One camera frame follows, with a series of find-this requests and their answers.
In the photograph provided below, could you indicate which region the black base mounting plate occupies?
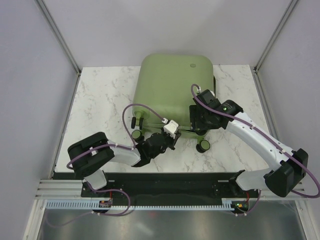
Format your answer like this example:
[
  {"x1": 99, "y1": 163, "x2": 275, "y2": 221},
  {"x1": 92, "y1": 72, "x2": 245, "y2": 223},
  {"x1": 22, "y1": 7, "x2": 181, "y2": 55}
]
[{"x1": 81, "y1": 172, "x2": 258, "y2": 205}]

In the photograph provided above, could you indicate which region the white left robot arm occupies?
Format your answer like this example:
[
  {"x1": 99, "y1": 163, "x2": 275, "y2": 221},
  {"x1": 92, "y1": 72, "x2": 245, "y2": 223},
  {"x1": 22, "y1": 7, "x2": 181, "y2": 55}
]
[{"x1": 66, "y1": 128, "x2": 181, "y2": 197}]

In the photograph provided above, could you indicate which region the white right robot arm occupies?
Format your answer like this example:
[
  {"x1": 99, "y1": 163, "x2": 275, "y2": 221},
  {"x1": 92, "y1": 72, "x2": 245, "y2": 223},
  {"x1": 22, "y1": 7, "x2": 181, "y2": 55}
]
[{"x1": 189, "y1": 84, "x2": 309, "y2": 198}]

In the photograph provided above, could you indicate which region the green hard-shell suitcase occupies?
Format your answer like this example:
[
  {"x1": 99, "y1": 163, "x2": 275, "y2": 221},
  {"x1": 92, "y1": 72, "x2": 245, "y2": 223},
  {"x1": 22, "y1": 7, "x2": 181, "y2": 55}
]
[{"x1": 131, "y1": 53, "x2": 216, "y2": 150}]

